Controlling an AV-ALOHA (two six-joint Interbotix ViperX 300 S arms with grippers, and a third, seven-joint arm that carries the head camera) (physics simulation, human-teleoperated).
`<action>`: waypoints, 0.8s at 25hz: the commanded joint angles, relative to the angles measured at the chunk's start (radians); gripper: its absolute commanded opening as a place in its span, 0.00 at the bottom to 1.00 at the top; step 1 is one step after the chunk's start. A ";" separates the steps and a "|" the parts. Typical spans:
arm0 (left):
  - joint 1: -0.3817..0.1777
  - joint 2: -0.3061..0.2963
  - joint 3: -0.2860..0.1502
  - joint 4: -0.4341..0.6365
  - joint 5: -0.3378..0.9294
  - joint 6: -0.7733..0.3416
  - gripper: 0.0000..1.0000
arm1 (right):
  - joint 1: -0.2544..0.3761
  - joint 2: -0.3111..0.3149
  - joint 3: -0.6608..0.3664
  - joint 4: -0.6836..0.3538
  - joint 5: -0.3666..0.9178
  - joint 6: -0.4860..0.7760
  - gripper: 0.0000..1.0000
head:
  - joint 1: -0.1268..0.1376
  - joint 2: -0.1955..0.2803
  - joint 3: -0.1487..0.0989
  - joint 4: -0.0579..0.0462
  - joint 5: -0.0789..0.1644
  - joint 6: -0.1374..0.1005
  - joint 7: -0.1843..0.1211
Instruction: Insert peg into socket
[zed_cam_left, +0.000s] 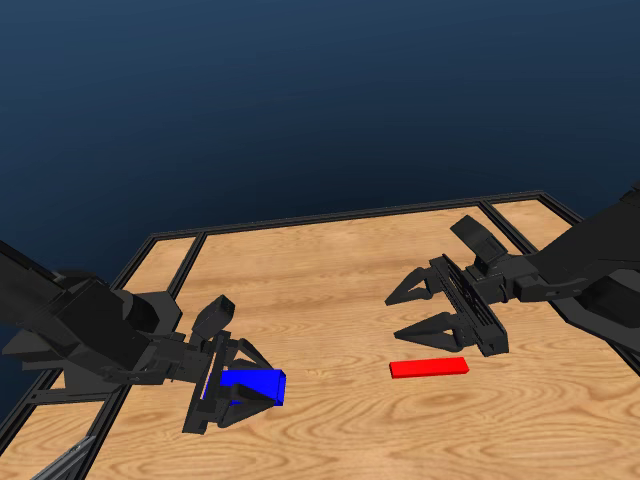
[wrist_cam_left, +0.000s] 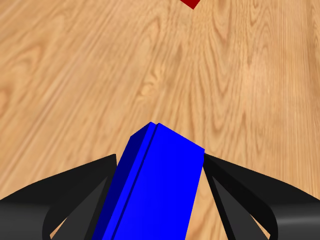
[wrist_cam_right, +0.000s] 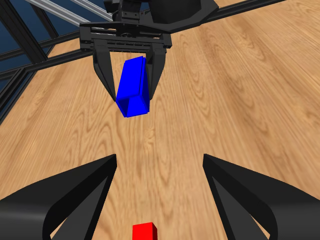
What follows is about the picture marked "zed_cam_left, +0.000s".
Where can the black table frame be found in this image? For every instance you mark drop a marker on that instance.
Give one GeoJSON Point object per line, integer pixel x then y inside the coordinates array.
{"type": "Point", "coordinates": [320, 217]}

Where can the thin red peg bar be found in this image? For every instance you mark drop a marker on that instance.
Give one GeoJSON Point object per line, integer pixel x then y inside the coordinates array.
{"type": "Point", "coordinates": [430, 367]}

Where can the blue hollow socket block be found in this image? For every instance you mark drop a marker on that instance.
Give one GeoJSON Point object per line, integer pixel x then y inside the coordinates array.
{"type": "Point", "coordinates": [260, 380]}

